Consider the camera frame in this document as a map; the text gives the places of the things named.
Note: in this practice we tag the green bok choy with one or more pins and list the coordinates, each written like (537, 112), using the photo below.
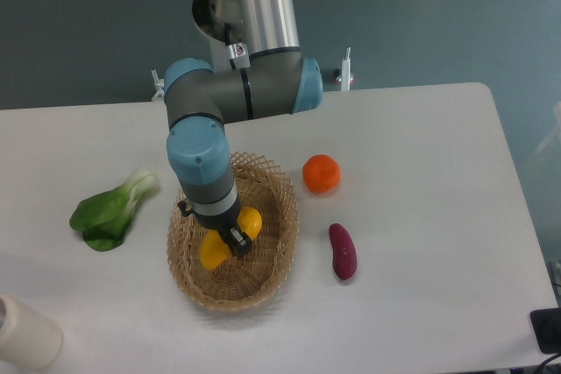
(104, 219)

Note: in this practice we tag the woven wicker basket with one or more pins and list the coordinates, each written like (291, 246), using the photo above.
(238, 284)

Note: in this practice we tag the orange tangerine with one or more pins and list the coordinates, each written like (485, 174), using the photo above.
(321, 173)

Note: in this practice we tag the cream white cylinder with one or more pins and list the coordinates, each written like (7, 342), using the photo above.
(29, 339)

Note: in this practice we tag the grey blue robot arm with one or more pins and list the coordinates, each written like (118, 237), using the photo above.
(266, 76)

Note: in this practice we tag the yellow mango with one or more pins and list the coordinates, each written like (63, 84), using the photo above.
(214, 250)

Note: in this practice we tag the white bracket with red foot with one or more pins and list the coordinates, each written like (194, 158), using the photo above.
(343, 75)

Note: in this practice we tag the purple sweet potato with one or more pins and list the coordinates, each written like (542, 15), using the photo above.
(344, 256)

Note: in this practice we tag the black device at edge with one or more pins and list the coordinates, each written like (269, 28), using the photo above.
(546, 326)

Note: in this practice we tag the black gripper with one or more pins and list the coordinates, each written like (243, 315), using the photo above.
(226, 223)

